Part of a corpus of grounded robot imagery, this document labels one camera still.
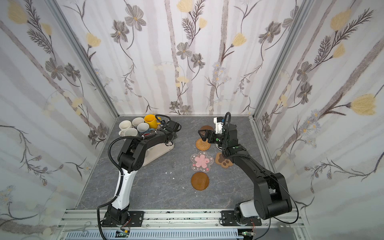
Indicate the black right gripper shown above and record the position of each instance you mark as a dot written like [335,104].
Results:
[213,137]

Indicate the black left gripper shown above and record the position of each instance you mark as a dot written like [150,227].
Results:
[165,129]

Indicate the dark brown round coaster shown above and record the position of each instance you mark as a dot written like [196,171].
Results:
[206,127]

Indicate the rattan woven round coaster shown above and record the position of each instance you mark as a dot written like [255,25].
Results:
[202,145]

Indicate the yellow mug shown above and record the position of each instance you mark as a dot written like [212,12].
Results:
[152,121]

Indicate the blue floral mug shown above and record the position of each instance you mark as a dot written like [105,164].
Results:
[143,128]

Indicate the pink flower shaped coaster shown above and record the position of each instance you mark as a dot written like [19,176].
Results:
[201,162]

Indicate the beige plastic tray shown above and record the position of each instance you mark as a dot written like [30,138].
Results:
[158,144]

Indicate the brown paw shaped coaster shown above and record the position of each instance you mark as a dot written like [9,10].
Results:
[221,161]

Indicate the light brown cork coaster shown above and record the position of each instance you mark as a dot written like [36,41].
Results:
[200,181]

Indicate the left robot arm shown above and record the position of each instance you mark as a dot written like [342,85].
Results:
[128,156]

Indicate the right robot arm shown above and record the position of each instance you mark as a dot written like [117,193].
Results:
[271,195]

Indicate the white grey mug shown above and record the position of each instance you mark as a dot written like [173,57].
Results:
[137,121]

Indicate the white speckled mug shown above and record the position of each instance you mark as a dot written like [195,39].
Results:
[131,132]

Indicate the plain white mug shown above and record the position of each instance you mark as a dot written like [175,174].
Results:
[124,126]

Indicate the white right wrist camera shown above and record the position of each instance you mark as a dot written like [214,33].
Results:
[219,123]

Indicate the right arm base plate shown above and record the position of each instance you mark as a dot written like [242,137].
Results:
[233,218]

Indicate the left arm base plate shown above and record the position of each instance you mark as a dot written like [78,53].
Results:
[132,218]

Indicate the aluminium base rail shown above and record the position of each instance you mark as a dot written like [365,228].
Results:
[197,224]

